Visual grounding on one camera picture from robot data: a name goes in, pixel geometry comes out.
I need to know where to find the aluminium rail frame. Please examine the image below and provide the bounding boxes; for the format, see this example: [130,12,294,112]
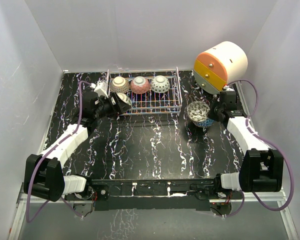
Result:
[7,82,300,240]

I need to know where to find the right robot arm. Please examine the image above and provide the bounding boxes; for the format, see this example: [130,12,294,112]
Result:
[208,90,284,199]

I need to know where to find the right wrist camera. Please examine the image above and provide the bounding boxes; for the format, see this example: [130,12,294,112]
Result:
[222,85,235,92]

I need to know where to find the red dotted pink bowl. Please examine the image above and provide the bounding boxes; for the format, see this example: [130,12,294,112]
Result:
[186,101,210,122]

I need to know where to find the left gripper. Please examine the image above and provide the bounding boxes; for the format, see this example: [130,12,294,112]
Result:
[93,92,131,120]

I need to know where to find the beige patterned bowl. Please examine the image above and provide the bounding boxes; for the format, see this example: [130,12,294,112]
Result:
[110,76,130,94]

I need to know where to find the red lattice blue-inside bowl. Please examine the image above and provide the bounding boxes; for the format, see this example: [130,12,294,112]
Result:
[193,118,214,128]

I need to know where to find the black base frame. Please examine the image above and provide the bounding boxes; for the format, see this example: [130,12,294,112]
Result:
[66,179,243,211]

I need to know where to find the white diamond pattern bowl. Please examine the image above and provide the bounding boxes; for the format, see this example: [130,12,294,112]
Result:
[150,75,171,94]

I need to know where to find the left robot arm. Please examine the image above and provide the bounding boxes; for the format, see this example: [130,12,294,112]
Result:
[23,92,132,202]

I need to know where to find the white wire dish rack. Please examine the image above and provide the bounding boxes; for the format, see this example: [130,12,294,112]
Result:
[106,67,183,115]

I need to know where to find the green leaf bowl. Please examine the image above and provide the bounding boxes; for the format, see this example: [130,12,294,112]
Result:
[117,92,132,106]

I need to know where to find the round drawer cabinet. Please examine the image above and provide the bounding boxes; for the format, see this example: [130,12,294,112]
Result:
[193,41,248,95]

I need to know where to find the pink floral bowl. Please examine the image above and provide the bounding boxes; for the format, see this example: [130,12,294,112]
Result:
[130,76,151,94]

